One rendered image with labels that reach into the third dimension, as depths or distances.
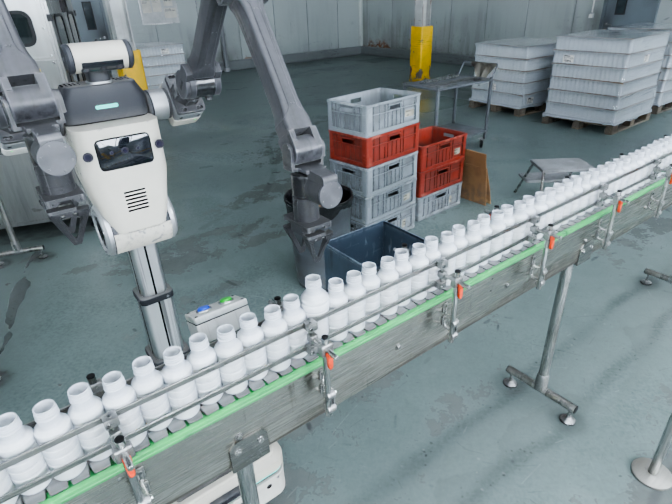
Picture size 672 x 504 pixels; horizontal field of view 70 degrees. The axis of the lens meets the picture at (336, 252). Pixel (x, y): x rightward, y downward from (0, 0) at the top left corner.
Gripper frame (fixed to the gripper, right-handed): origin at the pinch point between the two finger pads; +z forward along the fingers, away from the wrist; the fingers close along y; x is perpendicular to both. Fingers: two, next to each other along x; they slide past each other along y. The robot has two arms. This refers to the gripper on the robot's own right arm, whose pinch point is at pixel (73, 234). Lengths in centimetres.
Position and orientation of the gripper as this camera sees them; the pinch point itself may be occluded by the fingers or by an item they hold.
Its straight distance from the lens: 105.6
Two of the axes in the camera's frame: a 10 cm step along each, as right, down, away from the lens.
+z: 0.3, 8.8, 4.7
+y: 6.1, 3.6, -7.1
